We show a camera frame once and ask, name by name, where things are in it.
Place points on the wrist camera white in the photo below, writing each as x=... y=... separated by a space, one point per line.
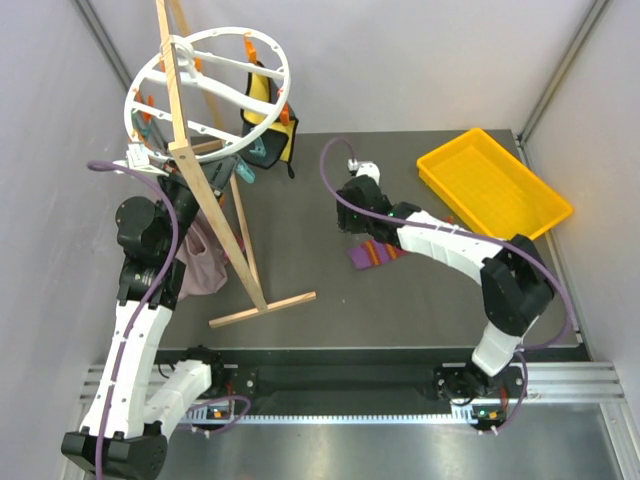
x=138 y=159
x=358 y=168

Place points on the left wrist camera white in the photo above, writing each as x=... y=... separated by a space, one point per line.
x=138 y=159

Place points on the maroon sock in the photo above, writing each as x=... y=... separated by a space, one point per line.
x=377 y=252

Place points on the yellow plastic tray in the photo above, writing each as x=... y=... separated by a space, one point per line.
x=489 y=189

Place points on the grey slotted cable duct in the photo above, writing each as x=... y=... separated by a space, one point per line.
x=453 y=415

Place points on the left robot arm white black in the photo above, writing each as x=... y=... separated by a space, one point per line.
x=126 y=431

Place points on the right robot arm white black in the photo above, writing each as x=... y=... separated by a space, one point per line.
x=514 y=292

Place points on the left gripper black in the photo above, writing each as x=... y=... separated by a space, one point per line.
x=217 y=172

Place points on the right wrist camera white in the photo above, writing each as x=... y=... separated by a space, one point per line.
x=358 y=168

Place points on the pink sock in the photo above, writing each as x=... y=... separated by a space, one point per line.
x=204 y=258

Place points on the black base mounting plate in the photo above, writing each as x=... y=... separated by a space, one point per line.
x=434 y=373

